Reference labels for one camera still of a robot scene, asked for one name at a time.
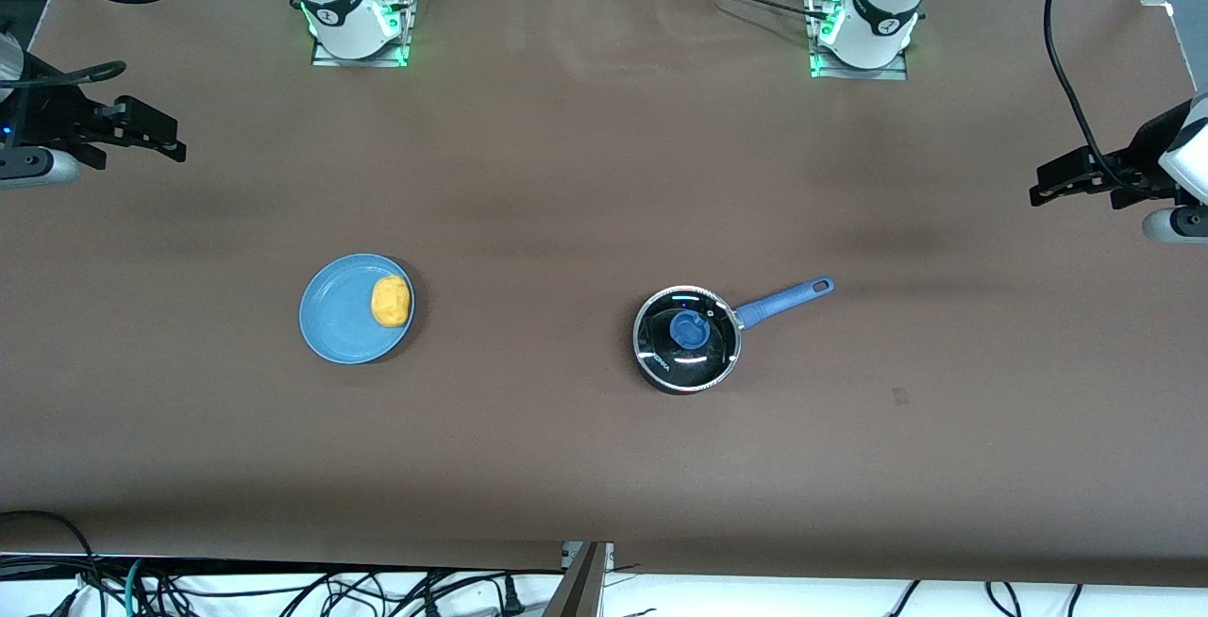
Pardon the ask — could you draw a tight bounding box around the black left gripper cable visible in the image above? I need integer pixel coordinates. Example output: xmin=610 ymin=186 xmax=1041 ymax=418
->
xmin=1043 ymin=0 xmax=1149 ymax=199

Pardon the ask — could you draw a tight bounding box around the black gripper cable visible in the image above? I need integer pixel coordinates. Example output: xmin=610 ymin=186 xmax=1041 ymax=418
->
xmin=0 ymin=59 xmax=127 ymax=92
xmin=1043 ymin=0 xmax=1149 ymax=199

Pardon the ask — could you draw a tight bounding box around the glass lid blue knob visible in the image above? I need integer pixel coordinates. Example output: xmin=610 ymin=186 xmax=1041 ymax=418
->
xmin=634 ymin=285 xmax=742 ymax=391

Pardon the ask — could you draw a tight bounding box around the blue round plate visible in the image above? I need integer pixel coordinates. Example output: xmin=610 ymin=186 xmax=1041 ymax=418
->
xmin=299 ymin=253 xmax=417 ymax=365

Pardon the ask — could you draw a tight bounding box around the brown table cover sheet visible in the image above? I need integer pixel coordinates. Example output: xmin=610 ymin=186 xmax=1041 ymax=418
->
xmin=0 ymin=0 xmax=1208 ymax=590

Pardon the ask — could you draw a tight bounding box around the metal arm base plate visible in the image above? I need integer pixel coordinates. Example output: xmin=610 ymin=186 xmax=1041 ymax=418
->
xmin=310 ymin=0 xmax=413 ymax=69
xmin=809 ymin=0 xmax=910 ymax=81

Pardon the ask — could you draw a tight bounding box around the black pot blue handle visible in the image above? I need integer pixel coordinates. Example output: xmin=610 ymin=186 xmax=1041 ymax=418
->
xmin=632 ymin=275 xmax=836 ymax=397

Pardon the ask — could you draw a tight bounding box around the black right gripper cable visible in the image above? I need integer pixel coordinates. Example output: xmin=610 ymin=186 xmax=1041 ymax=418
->
xmin=0 ymin=59 xmax=127 ymax=92

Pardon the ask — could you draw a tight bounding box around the yellow potato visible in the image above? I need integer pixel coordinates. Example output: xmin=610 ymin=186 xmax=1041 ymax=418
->
xmin=370 ymin=275 xmax=413 ymax=328

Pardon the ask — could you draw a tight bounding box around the black looping floor cable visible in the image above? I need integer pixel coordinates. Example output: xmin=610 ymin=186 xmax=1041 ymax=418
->
xmin=0 ymin=509 xmax=107 ymax=617

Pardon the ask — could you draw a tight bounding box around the aluminium frame post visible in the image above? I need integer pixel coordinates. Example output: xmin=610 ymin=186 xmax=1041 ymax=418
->
xmin=541 ymin=542 xmax=616 ymax=617

